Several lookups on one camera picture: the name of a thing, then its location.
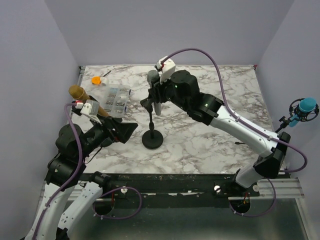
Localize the clear plastic screw box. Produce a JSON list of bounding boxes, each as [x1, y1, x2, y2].
[[103, 84, 132, 118]]

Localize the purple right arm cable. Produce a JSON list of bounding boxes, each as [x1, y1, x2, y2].
[[159, 47, 308, 218]]

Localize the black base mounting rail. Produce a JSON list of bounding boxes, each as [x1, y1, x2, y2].
[[74, 172, 261, 210]]

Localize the black tripod shock-mount stand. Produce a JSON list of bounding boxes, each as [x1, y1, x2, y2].
[[236, 114, 307, 179]]

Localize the black stand holding gold microphone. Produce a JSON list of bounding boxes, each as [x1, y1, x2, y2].
[[89, 95, 113, 148]]

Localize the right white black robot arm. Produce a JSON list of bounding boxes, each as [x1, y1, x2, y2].
[[147, 70, 291, 196]]

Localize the blue foam-head microphone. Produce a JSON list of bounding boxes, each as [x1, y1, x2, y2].
[[289, 97, 320, 128]]

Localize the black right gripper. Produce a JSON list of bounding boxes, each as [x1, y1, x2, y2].
[[148, 70, 189, 112]]

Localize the black round-base microphone stand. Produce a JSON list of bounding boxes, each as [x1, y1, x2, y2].
[[140, 97, 164, 150]]

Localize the orange round cap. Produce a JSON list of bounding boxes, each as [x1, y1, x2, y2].
[[91, 76, 102, 85]]

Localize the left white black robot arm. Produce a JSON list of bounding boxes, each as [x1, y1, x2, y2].
[[25, 117, 138, 240]]

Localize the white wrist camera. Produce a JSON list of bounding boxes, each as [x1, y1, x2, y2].
[[71, 99, 102, 124], [155, 56, 176, 84]]

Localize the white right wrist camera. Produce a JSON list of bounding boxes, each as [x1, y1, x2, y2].
[[155, 56, 176, 84]]

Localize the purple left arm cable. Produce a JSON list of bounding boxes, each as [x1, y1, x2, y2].
[[31, 103, 85, 240]]

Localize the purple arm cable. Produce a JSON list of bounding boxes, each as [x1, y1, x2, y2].
[[31, 103, 85, 240], [159, 47, 308, 218]]

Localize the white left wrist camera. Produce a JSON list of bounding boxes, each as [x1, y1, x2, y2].
[[71, 99, 102, 124]]

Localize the gold microphone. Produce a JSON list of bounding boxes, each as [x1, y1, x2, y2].
[[68, 85, 109, 117]]

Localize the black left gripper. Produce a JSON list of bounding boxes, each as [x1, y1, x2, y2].
[[77, 112, 139, 160]]

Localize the silver mesh-head microphone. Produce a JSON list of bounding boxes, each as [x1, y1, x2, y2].
[[146, 70, 162, 116]]

